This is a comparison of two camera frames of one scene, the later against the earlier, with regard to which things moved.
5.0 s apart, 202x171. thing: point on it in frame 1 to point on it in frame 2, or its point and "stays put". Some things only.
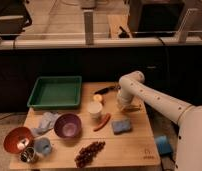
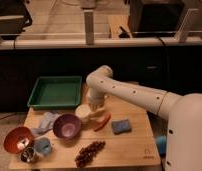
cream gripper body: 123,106 to 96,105
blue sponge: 121,126 stays put
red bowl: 18,139 stays put
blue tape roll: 164,147 stays put
